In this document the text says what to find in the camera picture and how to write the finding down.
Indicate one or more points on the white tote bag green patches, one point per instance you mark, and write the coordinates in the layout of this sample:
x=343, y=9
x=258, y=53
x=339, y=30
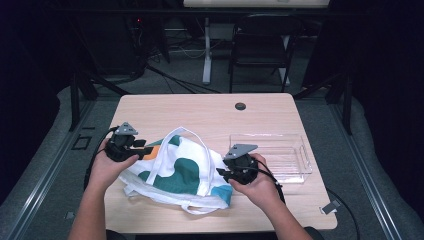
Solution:
x=186, y=173

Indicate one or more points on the person's left hand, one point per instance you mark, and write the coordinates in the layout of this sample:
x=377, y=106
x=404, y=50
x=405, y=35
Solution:
x=103, y=171

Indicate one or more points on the round black table grommet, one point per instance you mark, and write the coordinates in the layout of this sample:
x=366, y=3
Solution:
x=240, y=106

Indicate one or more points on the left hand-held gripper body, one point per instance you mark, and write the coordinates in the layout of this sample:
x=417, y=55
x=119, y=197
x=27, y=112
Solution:
x=121, y=148

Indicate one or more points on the aluminium floor rail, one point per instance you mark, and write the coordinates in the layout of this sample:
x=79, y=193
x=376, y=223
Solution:
x=366, y=180
x=43, y=176

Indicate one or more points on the person's right hand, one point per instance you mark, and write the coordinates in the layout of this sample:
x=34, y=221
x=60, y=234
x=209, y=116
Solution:
x=263, y=190

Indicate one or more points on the white table leg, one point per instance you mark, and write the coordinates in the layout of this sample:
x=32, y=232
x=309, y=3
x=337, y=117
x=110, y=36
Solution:
x=207, y=53

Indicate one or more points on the grey tape piece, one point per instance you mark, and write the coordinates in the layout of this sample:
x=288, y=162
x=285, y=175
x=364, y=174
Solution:
x=70, y=215
x=330, y=207

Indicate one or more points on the clear plastic tray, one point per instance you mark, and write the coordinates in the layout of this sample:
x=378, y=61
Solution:
x=286, y=156

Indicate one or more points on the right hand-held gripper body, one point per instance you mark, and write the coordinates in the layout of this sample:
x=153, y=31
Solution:
x=241, y=166

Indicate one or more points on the black metal stand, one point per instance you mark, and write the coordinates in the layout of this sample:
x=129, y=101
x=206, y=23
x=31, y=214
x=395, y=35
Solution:
x=75, y=100
x=346, y=100

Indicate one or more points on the black folding chair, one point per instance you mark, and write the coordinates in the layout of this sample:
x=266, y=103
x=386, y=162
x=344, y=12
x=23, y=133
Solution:
x=263, y=46

